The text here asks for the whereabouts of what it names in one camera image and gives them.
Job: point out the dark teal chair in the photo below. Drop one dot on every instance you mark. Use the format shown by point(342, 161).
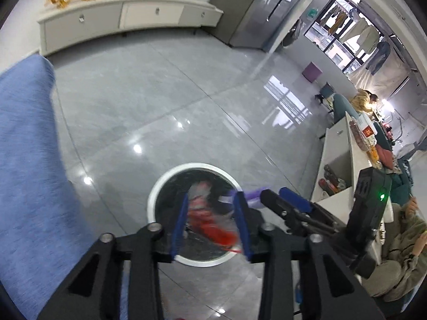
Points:
point(325, 90)

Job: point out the white round bin black bag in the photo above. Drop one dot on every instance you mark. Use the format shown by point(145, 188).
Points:
point(156, 188)

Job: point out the grey steel fridge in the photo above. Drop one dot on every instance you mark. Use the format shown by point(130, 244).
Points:
point(260, 6)

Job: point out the blue denim hanging garment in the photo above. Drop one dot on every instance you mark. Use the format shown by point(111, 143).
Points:
point(380, 56)

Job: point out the white hanging shirt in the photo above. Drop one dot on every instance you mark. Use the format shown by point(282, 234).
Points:
point(364, 36)

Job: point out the red and clear plastic wrapper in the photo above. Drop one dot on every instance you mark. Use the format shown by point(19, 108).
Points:
point(206, 221)

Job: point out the dark hanging bag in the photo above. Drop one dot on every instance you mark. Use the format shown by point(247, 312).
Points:
point(292, 33)

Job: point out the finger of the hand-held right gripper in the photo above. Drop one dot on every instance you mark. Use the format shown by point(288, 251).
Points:
point(272, 201)
point(295, 200)

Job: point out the white TV cabinet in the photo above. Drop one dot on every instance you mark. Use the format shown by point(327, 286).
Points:
point(100, 20)

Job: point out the purple stool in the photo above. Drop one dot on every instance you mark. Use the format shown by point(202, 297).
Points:
point(311, 71)

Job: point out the yellow hanging garment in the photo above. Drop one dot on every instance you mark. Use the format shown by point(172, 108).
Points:
point(337, 20)

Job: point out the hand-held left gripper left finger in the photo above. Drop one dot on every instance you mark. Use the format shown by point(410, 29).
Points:
point(178, 230)

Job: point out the white cluttered desk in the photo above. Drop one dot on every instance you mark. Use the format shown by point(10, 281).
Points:
point(337, 146)

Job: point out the purple plastic wrapper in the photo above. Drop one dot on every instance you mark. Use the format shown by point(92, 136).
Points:
point(253, 194)

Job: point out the person's right forearm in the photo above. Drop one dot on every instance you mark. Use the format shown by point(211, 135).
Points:
point(390, 278)

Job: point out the balcony glass door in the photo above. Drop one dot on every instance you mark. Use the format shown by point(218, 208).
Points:
point(350, 50)

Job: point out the blue rug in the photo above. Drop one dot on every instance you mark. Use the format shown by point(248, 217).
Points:
point(30, 173)

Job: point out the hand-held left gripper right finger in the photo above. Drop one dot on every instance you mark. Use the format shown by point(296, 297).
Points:
point(242, 230)

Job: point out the green sticker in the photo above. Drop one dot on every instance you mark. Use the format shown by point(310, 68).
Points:
point(313, 13)

